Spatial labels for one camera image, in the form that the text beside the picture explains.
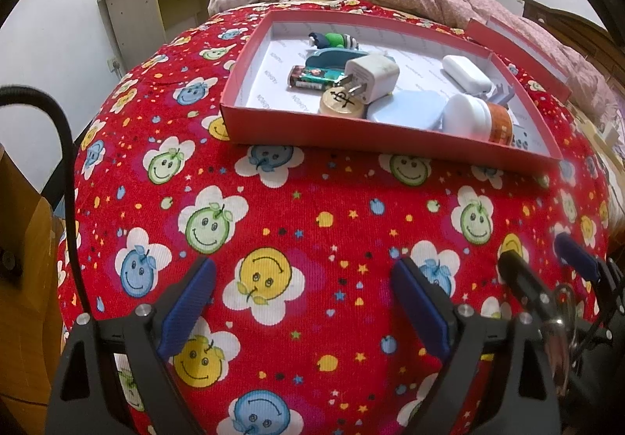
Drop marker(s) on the teal plastic hook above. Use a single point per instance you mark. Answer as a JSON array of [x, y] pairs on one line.
[[332, 58]]

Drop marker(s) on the white bottle with orange label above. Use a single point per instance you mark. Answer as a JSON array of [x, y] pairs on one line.
[[468, 115]]

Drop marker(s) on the green lighter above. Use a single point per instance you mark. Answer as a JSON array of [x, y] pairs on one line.
[[312, 76]]

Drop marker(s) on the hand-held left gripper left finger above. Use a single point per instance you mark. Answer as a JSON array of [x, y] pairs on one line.
[[188, 303]]

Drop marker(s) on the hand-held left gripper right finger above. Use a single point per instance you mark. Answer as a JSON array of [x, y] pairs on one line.
[[425, 313]]

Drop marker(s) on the wall socket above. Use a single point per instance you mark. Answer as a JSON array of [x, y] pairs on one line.
[[115, 64]]

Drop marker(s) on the white earbuds case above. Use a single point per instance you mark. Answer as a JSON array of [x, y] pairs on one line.
[[464, 71]]

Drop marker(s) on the red smiley printed blanket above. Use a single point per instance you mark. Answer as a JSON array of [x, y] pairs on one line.
[[342, 200]]

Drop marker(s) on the red cardboard box tray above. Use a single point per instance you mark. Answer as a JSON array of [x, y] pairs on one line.
[[283, 59]]

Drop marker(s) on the grey-green wooden shelf unit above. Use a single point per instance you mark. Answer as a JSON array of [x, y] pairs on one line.
[[132, 5]]

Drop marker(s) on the round wooden chess piece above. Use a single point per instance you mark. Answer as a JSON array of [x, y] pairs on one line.
[[342, 103]]

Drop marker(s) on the red cardboard box lid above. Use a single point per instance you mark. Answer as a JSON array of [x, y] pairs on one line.
[[517, 47]]

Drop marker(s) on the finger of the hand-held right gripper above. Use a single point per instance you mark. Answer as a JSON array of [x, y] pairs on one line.
[[576, 254], [522, 279]]

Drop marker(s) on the white charger plug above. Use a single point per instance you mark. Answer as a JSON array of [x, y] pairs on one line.
[[373, 76]]

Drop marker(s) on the light blue plastic case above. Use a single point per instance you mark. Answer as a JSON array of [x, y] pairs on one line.
[[405, 110]]

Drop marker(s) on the dark wooden headboard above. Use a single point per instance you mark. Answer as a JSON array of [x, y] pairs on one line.
[[576, 25]]

